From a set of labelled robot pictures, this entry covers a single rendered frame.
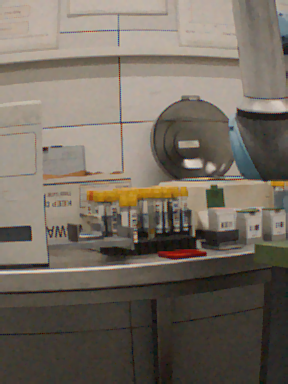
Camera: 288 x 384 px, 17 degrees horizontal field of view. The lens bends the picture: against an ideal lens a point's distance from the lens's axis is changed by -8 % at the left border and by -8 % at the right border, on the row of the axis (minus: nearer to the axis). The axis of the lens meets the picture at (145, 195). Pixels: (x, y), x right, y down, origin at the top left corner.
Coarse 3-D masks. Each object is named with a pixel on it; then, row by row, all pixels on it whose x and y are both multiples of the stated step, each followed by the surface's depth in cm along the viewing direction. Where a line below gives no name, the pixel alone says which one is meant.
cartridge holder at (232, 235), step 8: (208, 232) 194; (216, 232) 191; (224, 232) 191; (232, 232) 192; (208, 240) 194; (216, 240) 191; (224, 240) 191; (232, 240) 192; (216, 248) 190; (224, 248) 189
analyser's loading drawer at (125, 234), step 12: (72, 228) 179; (96, 228) 181; (120, 228) 185; (132, 228) 181; (60, 240) 181; (72, 240) 180; (84, 240) 178; (96, 240) 178; (108, 240) 179; (120, 240) 180; (132, 240) 181
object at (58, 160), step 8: (48, 152) 238; (56, 152) 239; (64, 152) 240; (72, 152) 240; (80, 152) 241; (48, 160) 238; (56, 160) 239; (64, 160) 239; (72, 160) 240; (80, 160) 241; (48, 168) 238; (56, 168) 238; (64, 168) 239; (72, 168) 240; (80, 168) 241
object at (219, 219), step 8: (216, 208) 194; (224, 208) 193; (232, 208) 193; (208, 216) 195; (216, 216) 191; (224, 216) 191; (232, 216) 192; (216, 224) 192; (224, 224) 192; (232, 224) 192
